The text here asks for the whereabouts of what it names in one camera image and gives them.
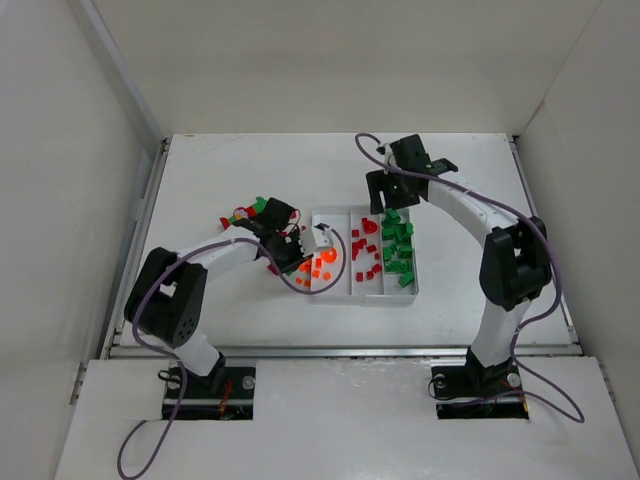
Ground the green lego brick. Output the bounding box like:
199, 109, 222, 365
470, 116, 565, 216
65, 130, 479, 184
383, 209, 401, 226
398, 271, 415, 288

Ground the red curved lego piece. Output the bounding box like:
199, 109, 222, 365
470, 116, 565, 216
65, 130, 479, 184
351, 238, 367, 262

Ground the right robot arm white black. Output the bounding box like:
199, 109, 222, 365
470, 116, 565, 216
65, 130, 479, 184
366, 134, 552, 394

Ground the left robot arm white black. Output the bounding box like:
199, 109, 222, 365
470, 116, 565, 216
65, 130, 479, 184
124, 198, 331, 391

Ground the red arch lego in tray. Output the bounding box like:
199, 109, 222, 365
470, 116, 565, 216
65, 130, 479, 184
361, 217, 379, 235

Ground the orange round lego piece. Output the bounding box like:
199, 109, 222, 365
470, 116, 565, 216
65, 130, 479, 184
320, 248, 339, 268

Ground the white three-compartment tray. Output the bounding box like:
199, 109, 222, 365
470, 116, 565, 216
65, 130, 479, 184
297, 205, 419, 305

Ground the green lego brick in tray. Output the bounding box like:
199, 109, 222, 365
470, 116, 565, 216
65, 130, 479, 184
398, 271, 415, 288

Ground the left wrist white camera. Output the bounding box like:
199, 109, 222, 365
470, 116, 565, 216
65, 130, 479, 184
299, 223, 334, 255

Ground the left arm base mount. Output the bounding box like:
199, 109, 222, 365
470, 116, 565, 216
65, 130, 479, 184
157, 363, 257, 421

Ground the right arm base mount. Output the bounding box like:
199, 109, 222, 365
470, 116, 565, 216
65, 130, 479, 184
430, 361, 529, 420

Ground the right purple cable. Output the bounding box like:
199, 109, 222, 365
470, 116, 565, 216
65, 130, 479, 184
353, 131, 586, 424

